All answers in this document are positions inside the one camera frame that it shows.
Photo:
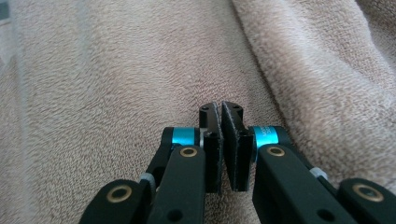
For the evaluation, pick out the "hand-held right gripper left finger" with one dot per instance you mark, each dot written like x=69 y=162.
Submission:
x=213 y=155

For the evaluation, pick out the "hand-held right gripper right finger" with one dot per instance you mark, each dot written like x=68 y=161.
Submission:
x=238 y=155

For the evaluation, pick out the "brown terry towel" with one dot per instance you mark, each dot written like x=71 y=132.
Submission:
x=124 y=77

